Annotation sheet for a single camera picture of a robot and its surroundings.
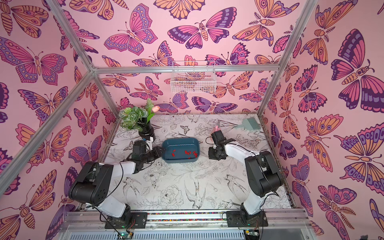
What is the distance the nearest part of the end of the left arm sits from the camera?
29.4 inches

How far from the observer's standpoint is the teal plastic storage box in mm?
963

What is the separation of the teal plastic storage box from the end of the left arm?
0.10m
